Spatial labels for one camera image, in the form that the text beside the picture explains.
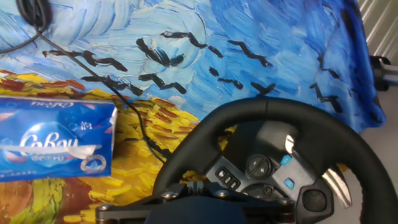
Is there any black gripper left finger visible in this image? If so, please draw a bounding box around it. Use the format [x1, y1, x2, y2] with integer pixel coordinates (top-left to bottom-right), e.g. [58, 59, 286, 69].
[95, 181, 196, 224]

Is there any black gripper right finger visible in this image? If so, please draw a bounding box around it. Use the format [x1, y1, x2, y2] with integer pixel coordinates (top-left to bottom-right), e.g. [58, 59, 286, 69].
[195, 182, 295, 224]

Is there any black racing steering wheel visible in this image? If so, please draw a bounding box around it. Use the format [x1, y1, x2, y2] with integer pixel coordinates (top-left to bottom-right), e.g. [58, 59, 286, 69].
[152, 95, 398, 224]

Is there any blue tissue pack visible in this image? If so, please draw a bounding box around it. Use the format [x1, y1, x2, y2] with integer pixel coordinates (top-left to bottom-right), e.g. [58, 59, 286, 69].
[0, 95, 118, 183]

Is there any black pole clamp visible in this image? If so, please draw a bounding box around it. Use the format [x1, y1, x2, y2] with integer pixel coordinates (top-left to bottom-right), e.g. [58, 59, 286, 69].
[369, 55, 392, 91]

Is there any Van Gogh painting tablecloth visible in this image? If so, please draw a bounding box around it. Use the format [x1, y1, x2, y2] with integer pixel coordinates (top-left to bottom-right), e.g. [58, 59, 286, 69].
[0, 0, 386, 224]

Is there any black USB cable bundle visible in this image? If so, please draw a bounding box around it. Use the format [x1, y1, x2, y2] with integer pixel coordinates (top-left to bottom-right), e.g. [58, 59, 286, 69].
[0, 0, 174, 164]

